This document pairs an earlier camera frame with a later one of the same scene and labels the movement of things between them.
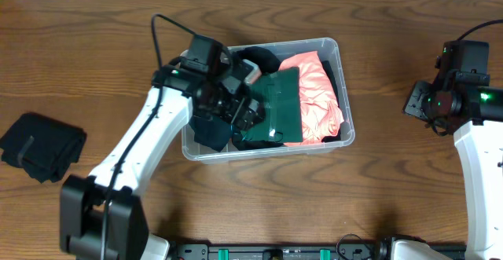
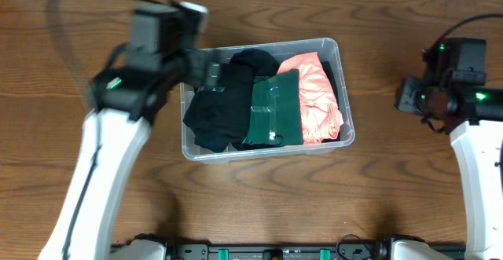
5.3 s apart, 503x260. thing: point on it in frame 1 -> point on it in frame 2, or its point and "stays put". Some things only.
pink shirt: x=321 y=114 stays put
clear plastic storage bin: x=332 y=49 stays put
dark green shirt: x=280 y=93 stays put
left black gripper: x=239 y=111 -> x=212 y=73
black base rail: x=277 y=251 stays put
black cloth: x=44 y=147 -> x=220 y=119
